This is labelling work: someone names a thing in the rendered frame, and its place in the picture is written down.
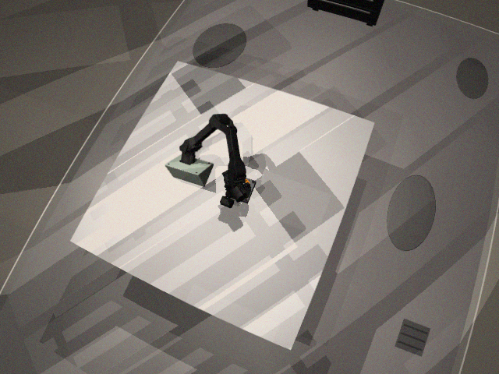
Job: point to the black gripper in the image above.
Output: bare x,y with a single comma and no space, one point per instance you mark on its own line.
225,200

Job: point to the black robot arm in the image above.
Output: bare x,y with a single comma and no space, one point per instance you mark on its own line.
236,168

